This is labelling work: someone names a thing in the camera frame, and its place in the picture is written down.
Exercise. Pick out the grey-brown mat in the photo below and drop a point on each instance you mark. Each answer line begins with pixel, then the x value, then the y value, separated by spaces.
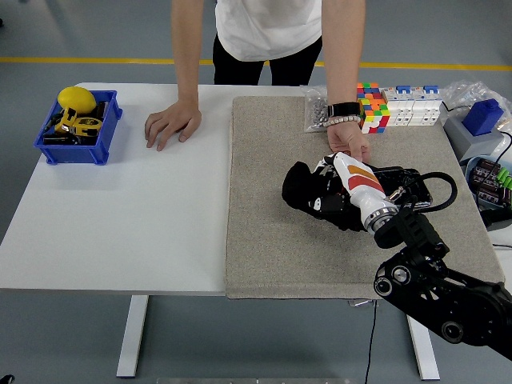
pixel 280 240

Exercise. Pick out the yellow lemon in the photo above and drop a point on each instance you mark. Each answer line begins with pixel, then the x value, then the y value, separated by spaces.
pixel 76 99

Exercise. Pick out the person's left forearm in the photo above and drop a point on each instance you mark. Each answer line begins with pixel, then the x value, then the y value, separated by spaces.
pixel 344 48

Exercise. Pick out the yellow tape measure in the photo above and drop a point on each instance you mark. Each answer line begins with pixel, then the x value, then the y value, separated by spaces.
pixel 87 126

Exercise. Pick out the grey box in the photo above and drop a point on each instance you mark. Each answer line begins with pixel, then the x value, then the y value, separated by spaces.
pixel 454 124

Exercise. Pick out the silver bracket under table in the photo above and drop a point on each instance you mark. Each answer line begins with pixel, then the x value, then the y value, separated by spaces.
pixel 360 302

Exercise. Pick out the yellow black hand tool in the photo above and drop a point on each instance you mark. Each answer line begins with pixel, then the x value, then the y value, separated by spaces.
pixel 66 118

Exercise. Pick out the multicolour puzzle cube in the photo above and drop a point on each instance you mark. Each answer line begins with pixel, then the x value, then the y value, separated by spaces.
pixel 368 89
pixel 376 116

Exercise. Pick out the green connectors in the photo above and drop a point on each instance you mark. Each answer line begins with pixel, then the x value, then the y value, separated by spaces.
pixel 505 178

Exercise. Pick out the crumpled clear plastic bag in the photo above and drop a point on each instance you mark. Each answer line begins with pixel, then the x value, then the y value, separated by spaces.
pixel 464 90

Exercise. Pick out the blue block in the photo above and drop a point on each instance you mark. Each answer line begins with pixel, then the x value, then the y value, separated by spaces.
pixel 482 118

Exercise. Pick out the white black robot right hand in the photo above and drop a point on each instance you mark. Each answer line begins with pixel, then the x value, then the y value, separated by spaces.
pixel 364 188

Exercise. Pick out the black glossy display panel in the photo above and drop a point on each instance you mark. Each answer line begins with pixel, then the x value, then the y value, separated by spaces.
pixel 400 176

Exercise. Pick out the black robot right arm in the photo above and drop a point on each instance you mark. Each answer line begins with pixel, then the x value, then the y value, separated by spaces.
pixel 420 288

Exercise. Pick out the white circuit breaker blue tab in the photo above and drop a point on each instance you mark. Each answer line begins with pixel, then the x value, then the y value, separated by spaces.
pixel 398 110
pixel 428 110

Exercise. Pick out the clear bag of metal nuts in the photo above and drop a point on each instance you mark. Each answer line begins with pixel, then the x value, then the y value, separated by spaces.
pixel 314 116

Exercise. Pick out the pale blue tray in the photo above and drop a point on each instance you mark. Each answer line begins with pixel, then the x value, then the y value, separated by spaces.
pixel 500 224

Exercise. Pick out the blue plastic bin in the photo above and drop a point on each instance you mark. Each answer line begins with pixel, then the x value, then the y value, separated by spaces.
pixel 80 154

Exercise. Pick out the person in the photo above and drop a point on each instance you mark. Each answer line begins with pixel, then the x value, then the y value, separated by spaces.
pixel 268 32

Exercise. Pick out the person's left hand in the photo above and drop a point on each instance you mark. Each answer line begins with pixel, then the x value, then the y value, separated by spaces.
pixel 348 138

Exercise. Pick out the person's right hand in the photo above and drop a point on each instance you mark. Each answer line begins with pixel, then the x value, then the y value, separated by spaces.
pixel 174 122

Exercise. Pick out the person's right forearm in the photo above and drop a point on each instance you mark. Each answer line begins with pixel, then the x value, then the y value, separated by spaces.
pixel 186 48

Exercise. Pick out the white table leg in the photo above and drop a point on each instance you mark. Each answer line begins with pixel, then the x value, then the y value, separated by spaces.
pixel 132 340
pixel 424 360

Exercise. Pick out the black wristwatch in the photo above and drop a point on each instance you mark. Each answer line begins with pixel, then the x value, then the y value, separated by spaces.
pixel 344 109

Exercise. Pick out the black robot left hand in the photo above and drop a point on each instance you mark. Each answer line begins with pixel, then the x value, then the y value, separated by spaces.
pixel 5 379

